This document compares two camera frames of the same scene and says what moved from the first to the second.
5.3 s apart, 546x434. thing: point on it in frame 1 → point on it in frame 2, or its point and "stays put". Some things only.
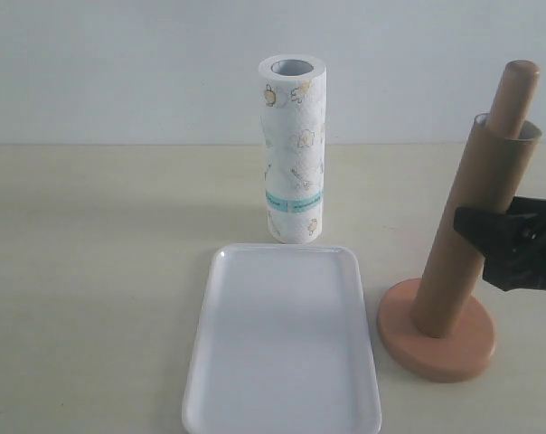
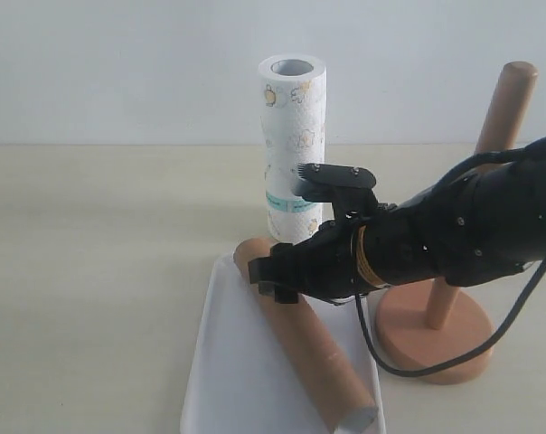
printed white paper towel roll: x=293 y=96 stays put
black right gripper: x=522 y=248 → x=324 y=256
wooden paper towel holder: x=470 y=347 stays put
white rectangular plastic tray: x=282 y=344 stays put
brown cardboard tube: x=491 y=171 → x=341 y=403
